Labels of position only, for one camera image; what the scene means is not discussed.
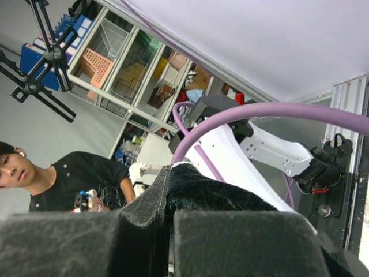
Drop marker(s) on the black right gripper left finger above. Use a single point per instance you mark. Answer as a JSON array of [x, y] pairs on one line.
[[132, 241]]

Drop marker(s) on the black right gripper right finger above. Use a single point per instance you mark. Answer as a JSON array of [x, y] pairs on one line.
[[242, 243]]

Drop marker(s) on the black and white checkered pillowcase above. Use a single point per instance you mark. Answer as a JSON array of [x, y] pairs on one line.
[[184, 176]]

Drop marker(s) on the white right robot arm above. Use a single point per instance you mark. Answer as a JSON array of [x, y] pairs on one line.
[[259, 145]]

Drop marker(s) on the person in black shirt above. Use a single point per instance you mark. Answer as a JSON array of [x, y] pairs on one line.
[[55, 188]]

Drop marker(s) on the grey storage shelf unit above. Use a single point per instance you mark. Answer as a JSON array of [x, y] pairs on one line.
[[122, 69]]

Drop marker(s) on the black front mounting rail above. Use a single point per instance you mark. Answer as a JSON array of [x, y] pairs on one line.
[[334, 191]]

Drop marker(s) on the black camera stand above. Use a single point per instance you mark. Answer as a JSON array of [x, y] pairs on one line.
[[43, 63]]

